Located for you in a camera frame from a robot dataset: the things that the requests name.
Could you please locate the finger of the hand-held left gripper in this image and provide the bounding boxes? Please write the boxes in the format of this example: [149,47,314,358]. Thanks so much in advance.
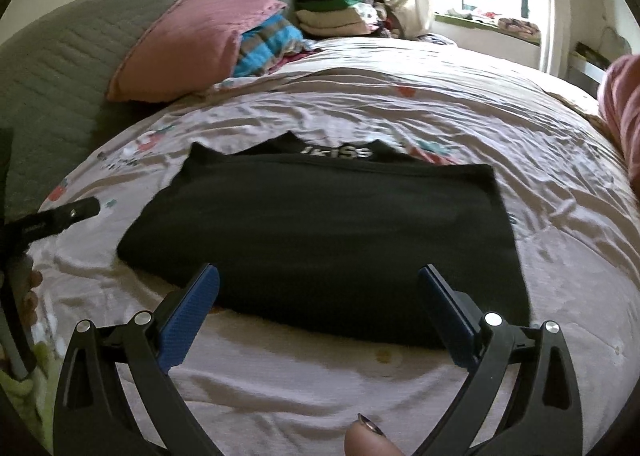
[20,195,102,243]

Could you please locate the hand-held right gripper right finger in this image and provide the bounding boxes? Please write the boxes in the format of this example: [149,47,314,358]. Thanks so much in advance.
[416,262,585,456]

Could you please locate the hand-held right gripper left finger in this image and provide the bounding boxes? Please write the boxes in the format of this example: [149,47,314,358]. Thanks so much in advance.
[52,263,221,456]

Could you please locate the black printed t-shirt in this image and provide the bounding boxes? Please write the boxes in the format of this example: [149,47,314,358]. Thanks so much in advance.
[116,132,532,352]

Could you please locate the pile of patterned clothes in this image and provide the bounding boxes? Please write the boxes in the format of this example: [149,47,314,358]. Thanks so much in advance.
[362,0,403,39]

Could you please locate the stack of folded clothes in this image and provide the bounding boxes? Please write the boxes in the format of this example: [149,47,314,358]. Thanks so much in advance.
[292,0,373,40]

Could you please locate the person's left hand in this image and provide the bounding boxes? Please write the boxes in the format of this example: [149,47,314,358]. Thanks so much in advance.
[21,267,45,324]

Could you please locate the person's right hand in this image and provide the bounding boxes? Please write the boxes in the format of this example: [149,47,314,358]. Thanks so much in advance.
[343,413,407,456]

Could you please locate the grey quilted headboard cover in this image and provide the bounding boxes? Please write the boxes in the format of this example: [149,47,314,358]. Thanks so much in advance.
[0,0,297,224]

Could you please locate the pink strawberry print bedsheet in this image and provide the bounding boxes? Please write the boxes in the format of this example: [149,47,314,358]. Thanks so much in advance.
[22,35,640,456]

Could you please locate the pink pillow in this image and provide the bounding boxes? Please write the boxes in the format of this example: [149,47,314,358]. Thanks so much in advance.
[106,0,289,104]
[596,53,640,174]

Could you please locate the blue plaid blanket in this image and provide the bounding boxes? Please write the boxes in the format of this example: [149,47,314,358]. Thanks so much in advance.
[233,14,308,79]

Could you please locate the dark maroon cloth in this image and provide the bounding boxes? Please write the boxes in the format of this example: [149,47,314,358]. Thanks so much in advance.
[279,47,323,68]

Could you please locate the patterned cloth on sill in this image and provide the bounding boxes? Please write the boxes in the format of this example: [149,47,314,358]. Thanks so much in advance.
[497,15,542,39]

